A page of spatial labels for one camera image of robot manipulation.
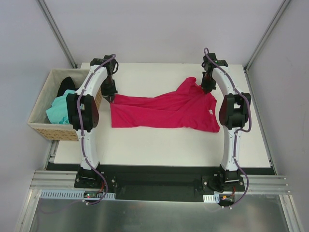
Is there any pink t shirt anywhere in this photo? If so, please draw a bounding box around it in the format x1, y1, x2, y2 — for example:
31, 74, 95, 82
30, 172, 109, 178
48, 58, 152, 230
110, 77, 220, 133

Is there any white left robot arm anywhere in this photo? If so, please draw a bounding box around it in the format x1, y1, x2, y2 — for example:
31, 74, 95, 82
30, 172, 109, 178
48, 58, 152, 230
66, 54, 119, 170

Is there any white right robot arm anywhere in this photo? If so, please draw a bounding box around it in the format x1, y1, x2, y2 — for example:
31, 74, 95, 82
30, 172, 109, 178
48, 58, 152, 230
201, 48, 252, 172

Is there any black t shirt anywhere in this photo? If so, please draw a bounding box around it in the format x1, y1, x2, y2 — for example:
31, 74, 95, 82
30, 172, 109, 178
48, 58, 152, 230
57, 76, 77, 97

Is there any teal t shirt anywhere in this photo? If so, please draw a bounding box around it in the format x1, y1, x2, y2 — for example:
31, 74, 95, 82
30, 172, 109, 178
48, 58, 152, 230
46, 89, 75, 124

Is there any wicker laundry basket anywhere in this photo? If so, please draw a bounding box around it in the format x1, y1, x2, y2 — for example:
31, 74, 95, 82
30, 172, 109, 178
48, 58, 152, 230
28, 69, 102, 141

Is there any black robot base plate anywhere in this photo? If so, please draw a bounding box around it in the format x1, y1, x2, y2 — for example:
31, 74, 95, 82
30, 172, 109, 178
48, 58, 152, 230
74, 165, 245, 202

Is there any left aluminium frame post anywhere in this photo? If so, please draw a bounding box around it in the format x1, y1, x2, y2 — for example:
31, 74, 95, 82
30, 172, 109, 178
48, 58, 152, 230
36, 0, 78, 69

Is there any aluminium frame post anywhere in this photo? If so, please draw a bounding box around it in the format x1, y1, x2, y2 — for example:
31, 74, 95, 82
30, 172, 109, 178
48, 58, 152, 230
244, 0, 292, 73
36, 0, 78, 69

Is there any right aluminium frame post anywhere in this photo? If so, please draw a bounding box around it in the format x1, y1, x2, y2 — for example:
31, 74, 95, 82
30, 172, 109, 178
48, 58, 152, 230
244, 0, 292, 73

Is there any right white cable duct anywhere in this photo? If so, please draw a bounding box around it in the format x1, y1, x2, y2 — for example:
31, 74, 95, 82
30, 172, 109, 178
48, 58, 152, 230
203, 194, 220, 203

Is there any white cable duct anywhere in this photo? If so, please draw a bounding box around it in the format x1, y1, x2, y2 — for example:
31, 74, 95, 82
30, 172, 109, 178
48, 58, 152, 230
203, 194, 220, 203
41, 190, 116, 201

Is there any left white cable duct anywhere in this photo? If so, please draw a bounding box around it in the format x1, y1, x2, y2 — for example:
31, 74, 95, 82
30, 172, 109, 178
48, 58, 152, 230
41, 190, 116, 201

